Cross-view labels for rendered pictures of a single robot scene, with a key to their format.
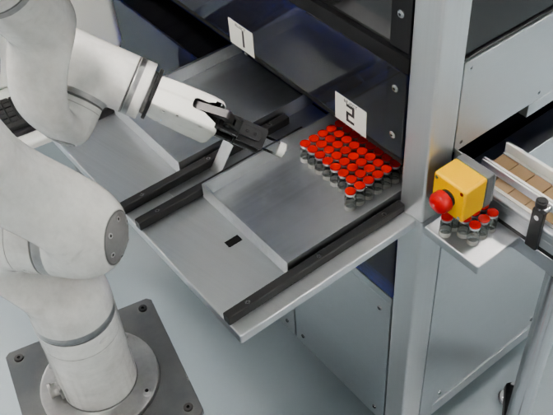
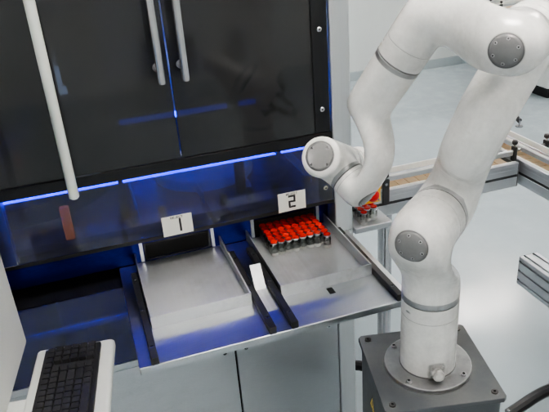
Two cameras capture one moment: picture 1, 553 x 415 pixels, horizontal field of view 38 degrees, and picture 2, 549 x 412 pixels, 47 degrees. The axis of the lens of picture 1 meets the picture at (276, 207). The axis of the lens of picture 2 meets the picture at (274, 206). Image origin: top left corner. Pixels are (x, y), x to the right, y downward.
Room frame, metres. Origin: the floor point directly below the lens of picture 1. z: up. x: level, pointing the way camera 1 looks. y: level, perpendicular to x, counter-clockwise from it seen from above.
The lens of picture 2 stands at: (0.68, 1.45, 1.81)
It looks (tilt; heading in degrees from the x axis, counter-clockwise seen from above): 26 degrees down; 289
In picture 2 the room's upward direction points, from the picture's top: 4 degrees counter-clockwise
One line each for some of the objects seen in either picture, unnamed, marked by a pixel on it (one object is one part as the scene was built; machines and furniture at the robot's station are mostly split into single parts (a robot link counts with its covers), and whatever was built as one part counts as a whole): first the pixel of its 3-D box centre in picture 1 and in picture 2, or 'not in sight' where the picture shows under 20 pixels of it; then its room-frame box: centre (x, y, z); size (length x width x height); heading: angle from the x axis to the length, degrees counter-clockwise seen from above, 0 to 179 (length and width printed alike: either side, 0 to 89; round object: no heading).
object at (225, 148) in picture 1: (201, 169); (263, 286); (1.17, 0.14, 0.91); 0.14 x 0.03 x 0.06; 125
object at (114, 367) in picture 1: (88, 348); (428, 330); (0.73, 0.30, 0.95); 0.19 x 0.19 x 0.18
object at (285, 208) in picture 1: (314, 184); (305, 251); (1.11, -0.08, 0.90); 0.34 x 0.26 x 0.04; 125
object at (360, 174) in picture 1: (340, 166); (296, 239); (1.15, -0.13, 0.91); 0.18 x 0.02 x 0.05; 35
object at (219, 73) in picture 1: (212, 102); (189, 277); (1.39, 0.12, 0.90); 0.34 x 0.26 x 0.04; 125
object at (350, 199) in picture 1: (350, 199); (327, 239); (1.06, -0.14, 0.91); 0.02 x 0.02 x 0.05
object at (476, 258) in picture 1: (476, 230); (363, 218); (0.98, -0.36, 0.87); 0.14 x 0.13 x 0.02; 125
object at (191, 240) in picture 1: (234, 166); (256, 284); (1.21, 0.08, 0.87); 0.70 x 0.48 x 0.02; 35
